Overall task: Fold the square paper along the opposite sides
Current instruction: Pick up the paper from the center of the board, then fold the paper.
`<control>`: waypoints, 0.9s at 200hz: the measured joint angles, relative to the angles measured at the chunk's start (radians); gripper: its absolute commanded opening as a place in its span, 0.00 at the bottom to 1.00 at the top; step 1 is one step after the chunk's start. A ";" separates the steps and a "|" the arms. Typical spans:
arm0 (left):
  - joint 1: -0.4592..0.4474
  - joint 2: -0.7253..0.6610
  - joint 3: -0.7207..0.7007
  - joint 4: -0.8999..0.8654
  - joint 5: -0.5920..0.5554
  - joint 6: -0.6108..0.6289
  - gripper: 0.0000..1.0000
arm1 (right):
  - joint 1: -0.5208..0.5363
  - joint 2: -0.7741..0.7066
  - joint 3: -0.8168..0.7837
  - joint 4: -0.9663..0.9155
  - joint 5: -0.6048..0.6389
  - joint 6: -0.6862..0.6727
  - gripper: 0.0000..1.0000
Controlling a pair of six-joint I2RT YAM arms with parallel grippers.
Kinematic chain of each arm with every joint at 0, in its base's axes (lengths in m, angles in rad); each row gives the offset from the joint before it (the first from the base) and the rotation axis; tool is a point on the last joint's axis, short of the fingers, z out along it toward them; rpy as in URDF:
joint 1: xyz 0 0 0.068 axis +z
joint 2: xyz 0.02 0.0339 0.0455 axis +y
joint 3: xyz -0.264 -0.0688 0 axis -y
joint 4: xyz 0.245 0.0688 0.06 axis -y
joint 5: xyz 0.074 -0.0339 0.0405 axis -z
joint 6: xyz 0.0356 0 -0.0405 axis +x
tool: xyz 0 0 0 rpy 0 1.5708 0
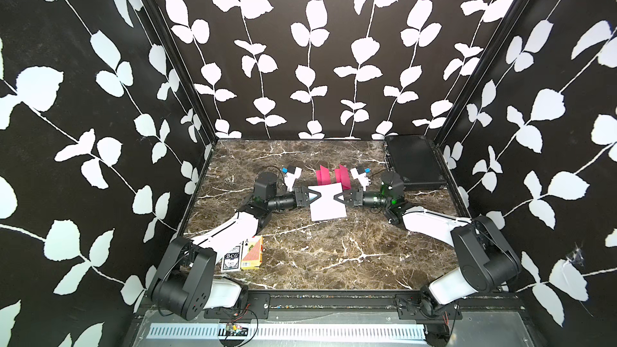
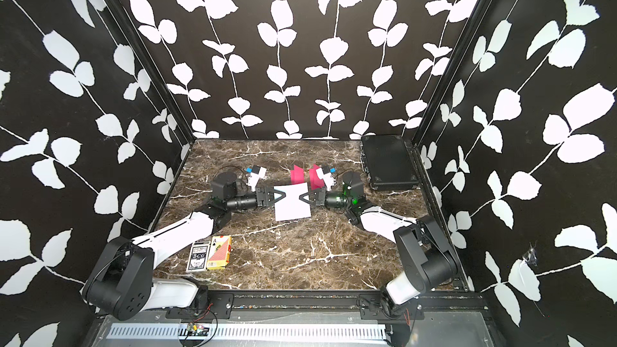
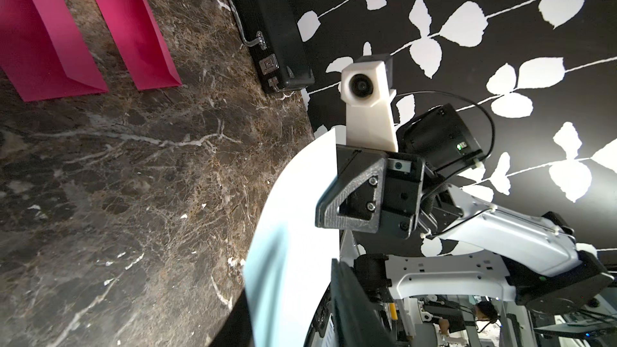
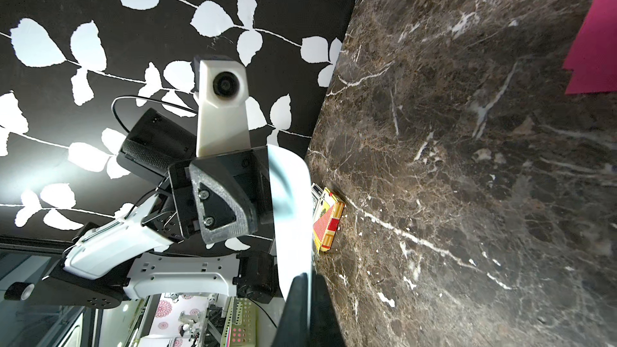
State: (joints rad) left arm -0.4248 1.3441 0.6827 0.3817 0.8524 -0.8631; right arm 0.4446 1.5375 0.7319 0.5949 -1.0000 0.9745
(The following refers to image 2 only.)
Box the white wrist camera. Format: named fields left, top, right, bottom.
left=246, top=165, right=267, bottom=192
left=316, top=165, right=336, bottom=191

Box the small circuit board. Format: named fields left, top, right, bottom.
left=181, top=323, right=210, bottom=340

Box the pink square paper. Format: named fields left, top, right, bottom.
left=290, top=165, right=306, bottom=185
left=309, top=165, right=326, bottom=190

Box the black carrying case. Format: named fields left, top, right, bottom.
left=361, top=135, right=419, bottom=191

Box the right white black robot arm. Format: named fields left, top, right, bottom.
left=299, top=172, right=459, bottom=306

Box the white perforated strip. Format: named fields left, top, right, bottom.
left=105, top=323, right=388, bottom=343

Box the black front mounting rail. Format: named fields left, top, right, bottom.
left=95, top=290, right=488, bottom=321

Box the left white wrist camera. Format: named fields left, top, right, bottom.
left=246, top=165, right=267, bottom=192

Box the yellow red card box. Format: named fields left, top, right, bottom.
left=206, top=236, right=232, bottom=271

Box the black white card deck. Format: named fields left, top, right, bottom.
left=186, top=240, right=210, bottom=272

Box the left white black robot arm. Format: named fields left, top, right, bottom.
left=82, top=172, right=286, bottom=321

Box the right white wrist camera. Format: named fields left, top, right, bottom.
left=316, top=165, right=336, bottom=191

